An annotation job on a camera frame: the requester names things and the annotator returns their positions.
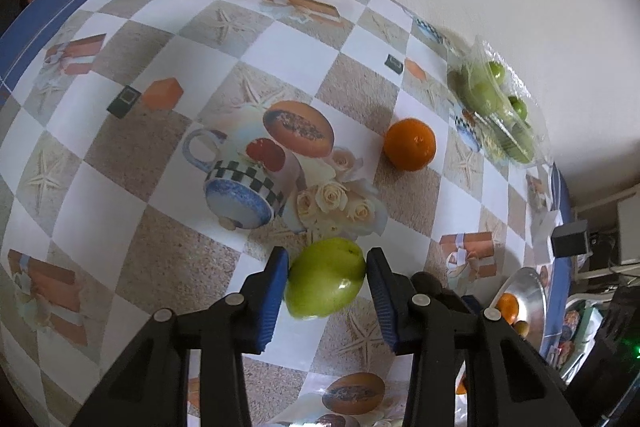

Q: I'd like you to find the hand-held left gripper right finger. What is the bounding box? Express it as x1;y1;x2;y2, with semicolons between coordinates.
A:
365;247;583;427

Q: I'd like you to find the white cabinet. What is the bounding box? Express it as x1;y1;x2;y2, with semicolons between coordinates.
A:
616;197;640;265

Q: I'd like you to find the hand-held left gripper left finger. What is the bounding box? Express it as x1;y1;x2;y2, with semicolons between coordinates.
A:
70;247;291;427

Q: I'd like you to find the checkered printed tablecloth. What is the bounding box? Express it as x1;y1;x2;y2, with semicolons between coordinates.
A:
0;0;573;427

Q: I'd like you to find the black box device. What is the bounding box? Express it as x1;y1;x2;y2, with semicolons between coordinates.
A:
551;220;589;259

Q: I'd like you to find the steel bowl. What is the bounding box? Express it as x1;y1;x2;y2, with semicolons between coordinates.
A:
487;264;548;353

